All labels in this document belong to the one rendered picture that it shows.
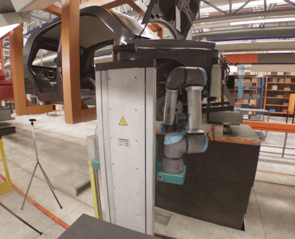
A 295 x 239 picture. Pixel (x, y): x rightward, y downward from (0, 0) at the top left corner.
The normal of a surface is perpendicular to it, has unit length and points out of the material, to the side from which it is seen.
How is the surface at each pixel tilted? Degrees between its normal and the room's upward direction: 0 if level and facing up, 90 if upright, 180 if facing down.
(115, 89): 90
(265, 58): 90
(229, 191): 90
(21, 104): 90
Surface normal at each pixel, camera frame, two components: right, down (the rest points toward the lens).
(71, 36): 0.89, 0.07
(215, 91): -0.43, 0.30
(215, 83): -0.44, 0.04
